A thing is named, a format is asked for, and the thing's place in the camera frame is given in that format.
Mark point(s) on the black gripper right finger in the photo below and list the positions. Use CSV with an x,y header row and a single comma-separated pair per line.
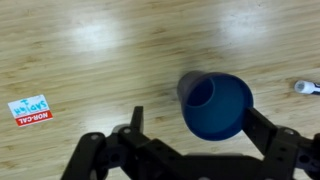
x,y
280,143

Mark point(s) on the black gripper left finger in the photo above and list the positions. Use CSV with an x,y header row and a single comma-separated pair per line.
x,y
130,146

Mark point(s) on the dark blue plastic cup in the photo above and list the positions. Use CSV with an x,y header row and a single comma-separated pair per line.
x,y
216,110

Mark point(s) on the black white dry-erase marker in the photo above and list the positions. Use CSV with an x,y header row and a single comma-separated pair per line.
x,y
307,87

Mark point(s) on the red white sweetener packet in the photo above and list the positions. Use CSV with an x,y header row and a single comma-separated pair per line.
x,y
30,110

